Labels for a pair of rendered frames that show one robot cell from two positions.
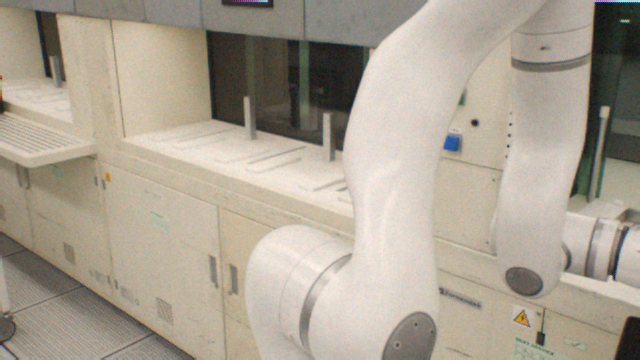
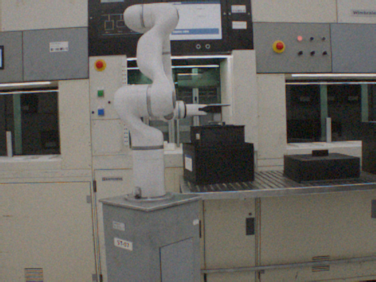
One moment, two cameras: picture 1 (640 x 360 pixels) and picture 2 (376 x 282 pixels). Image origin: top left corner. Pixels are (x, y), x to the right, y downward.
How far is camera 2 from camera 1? 1.33 m
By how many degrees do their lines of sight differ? 47
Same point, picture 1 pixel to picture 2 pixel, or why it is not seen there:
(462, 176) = (106, 125)
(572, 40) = (168, 46)
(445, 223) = (101, 148)
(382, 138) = (153, 54)
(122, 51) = not seen: outside the picture
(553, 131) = (166, 71)
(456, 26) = (163, 30)
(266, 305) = (131, 101)
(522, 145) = not seen: hidden behind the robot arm
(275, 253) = (128, 88)
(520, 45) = not seen: hidden behind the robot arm
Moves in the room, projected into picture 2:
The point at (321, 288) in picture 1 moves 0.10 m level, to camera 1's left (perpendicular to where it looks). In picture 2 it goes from (150, 88) to (128, 87)
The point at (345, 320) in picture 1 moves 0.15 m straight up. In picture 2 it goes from (162, 90) to (160, 49)
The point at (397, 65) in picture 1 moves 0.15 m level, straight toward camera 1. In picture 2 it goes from (152, 38) to (174, 31)
